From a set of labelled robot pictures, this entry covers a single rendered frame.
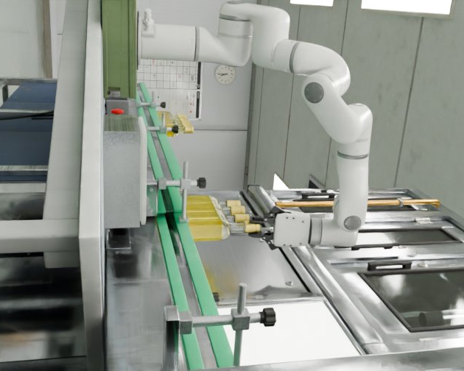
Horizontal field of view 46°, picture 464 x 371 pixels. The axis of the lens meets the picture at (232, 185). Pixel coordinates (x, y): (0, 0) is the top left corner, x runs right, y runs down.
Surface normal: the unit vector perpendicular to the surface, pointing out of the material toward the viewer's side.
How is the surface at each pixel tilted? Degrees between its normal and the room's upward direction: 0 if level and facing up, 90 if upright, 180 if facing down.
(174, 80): 90
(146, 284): 90
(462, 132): 180
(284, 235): 109
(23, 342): 90
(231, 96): 90
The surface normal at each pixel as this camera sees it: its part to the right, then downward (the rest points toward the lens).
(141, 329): 0.06, -0.94
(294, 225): -0.05, 0.22
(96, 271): 0.17, 0.69
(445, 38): -0.97, 0.01
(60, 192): 0.15, -0.73
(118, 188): 0.21, 0.33
